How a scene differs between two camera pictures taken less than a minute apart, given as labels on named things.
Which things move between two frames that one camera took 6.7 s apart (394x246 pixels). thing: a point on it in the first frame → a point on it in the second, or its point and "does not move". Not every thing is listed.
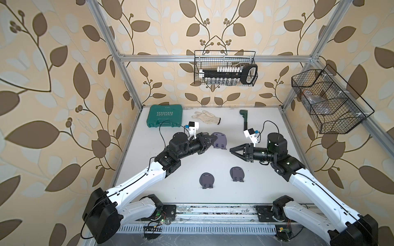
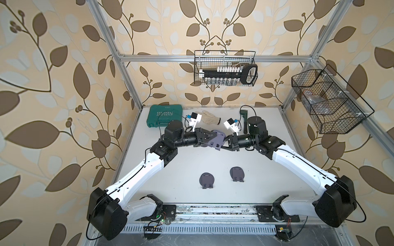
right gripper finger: (239, 147) → (227, 138)
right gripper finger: (234, 151) → (227, 147)
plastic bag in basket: (319, 105) does not move
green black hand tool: (244, 113) does not move
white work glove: (205, 116) does not move
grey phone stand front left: (207, 180) does not move
